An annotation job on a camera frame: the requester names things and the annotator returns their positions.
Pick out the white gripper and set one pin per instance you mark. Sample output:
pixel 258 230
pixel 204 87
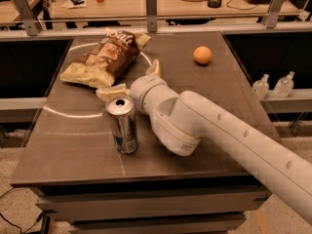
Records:
pixel 141 89

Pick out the brown chip bag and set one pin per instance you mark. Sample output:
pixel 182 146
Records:
pixel 107 60

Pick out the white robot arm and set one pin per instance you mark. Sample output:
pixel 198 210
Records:
pixel 181 120

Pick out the silver drink can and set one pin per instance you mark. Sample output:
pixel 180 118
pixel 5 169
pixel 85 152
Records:
pixel 122 118

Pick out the orange fruit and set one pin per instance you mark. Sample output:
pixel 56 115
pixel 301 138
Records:
pixel 202 55

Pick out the black mesh pen cup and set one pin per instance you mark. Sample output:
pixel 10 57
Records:
pixel 214 3

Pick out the clear sanitizer bottle left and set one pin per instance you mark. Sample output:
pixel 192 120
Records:
pixel 261 87

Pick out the clear sanitizer bottle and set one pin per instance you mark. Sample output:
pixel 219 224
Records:
pixel 261 87
pixel 284 86

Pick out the clear sanitizer bottle right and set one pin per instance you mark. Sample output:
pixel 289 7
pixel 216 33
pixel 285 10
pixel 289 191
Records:
pixel 284 86

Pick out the grey cabinet drawers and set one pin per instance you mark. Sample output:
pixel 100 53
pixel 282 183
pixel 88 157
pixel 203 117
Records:
pixel 211 205

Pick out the grey metal bracket middle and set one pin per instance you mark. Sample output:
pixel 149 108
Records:
pixel 151 15

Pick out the grey metal bracket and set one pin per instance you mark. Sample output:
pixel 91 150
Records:
pixel 271 18
pixel 31 24
pixel 151 15

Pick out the grey metal bracket left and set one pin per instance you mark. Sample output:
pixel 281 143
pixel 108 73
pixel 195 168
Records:
pixel 31 24

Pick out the grey metal bracket right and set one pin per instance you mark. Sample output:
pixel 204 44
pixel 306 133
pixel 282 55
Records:
pixel 271 18

